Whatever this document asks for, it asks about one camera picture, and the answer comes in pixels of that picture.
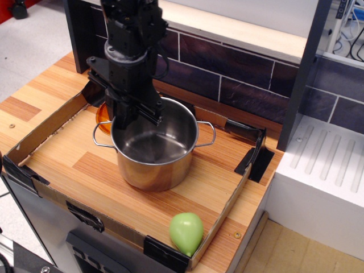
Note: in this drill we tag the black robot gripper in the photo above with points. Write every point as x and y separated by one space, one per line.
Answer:
129 91

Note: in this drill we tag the stainless steel metal pot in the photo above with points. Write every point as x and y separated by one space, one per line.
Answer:
156 157

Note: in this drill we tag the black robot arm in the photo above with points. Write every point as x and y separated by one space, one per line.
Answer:
133 59

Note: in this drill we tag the cardboard fence with black tape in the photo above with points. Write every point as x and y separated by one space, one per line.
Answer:
64 175

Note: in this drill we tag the orange plastic lid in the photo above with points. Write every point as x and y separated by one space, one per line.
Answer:
102 117

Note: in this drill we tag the green plastic pear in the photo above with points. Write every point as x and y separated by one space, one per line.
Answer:
186 231

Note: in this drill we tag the black object on floor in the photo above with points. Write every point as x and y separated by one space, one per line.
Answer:
19 10

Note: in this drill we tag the white drainboard sink unit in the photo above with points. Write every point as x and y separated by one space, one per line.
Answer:
317 189

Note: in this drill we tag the dark grey shelf frame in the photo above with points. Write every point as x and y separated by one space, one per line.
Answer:
83 41

